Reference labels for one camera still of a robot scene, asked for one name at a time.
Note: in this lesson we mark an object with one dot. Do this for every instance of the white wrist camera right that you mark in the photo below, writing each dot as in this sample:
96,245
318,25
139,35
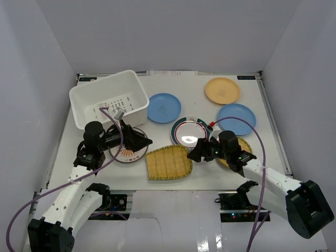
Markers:
213,127

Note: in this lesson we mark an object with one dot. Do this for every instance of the fan shaped bamboo tray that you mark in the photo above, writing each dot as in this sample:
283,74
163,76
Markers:
168,163

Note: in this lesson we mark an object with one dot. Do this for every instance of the green rimmed white plate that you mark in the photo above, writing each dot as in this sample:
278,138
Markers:
187,130

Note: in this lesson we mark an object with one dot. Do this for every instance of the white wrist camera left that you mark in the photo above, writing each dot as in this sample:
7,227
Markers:
117,113

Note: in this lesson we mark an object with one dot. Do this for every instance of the blue plate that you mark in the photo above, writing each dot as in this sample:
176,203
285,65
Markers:
163,108
238,114

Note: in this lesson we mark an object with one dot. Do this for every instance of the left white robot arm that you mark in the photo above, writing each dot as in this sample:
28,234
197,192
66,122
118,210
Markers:
56,229

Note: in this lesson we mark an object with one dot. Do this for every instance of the round bamboo tray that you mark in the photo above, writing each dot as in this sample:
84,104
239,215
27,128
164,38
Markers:
244,146

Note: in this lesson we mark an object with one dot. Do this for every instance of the orange sunburst pattern plate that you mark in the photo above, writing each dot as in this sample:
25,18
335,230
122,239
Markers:
127,156

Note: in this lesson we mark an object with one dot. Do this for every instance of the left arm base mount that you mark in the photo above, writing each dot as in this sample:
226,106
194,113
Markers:
117,207

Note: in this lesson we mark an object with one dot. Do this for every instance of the papers at back edge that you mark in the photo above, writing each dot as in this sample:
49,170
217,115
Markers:
171,73

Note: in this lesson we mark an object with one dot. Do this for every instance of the white plastic bin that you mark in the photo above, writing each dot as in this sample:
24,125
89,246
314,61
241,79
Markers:
122,90

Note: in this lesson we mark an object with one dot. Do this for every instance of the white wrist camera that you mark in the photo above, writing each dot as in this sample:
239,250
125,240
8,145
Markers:
117,113
213,127

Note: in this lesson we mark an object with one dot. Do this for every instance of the yellow orange plate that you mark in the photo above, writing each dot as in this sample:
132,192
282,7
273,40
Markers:
222,90

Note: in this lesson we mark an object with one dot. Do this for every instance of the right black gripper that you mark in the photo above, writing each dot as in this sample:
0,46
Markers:
202,149

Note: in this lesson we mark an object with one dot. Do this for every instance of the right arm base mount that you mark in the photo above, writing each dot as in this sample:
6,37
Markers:
233,209

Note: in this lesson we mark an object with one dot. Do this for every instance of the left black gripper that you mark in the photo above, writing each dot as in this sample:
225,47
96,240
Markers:
128,137

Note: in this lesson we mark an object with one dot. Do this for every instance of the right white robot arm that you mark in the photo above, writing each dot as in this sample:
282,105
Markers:
302,204

